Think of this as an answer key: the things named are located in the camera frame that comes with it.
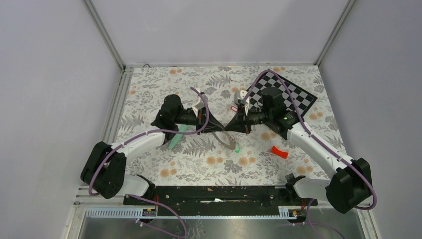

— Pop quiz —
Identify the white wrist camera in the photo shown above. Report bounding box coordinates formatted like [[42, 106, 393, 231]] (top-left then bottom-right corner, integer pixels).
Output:
[[192, 93, 208, 117], [233, 90, 249, 105]]

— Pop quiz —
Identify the white slotted cable duct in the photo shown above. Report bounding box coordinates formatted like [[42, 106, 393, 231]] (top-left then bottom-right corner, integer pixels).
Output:
[[86, 207, 297, 220]]

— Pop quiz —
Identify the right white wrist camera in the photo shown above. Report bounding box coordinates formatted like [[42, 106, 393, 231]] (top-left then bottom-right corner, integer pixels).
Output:
[[233, 90, 249, 105]]

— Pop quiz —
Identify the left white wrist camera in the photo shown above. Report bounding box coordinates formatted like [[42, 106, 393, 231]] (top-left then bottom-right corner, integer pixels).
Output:
[[192, 93, 208, 117]]

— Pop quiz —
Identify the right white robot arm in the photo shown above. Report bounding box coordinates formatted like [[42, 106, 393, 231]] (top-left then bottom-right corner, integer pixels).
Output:
[[225, 87, 377, 214]]

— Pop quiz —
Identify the floral patterned table mat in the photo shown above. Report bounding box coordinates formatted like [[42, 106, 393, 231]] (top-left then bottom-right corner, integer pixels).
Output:
[[116, 66, 345, 185]]

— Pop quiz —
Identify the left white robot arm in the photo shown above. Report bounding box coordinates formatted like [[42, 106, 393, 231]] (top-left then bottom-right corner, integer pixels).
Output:
[[81, 94, 224, 205]]

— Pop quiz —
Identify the red curved plastic piece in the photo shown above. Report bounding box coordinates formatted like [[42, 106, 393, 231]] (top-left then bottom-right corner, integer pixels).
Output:
[[270, 146, 289, 159]]

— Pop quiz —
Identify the black white checkerboard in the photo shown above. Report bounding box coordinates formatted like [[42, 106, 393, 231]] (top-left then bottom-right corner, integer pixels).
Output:
[[246, 69, 317, 139]]

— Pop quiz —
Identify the metal key holder plate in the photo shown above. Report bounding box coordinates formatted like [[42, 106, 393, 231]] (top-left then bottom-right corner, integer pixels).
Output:
[[211, 131, 236, 150]]

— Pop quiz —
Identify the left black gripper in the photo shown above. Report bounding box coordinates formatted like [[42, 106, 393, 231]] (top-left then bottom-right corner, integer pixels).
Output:
[[173, 105, 224, 135]]

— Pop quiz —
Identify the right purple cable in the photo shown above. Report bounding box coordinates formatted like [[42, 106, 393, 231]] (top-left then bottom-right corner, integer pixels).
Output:
[[242, 69, 378, 239]]

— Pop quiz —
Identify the mint green plastic stick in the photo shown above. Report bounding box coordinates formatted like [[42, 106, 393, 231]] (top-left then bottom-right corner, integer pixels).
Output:
[[168, 125, 189, 150]]

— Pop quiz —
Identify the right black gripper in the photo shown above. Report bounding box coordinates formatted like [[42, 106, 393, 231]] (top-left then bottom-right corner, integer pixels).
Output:
[[225, 105, 273, 135]]

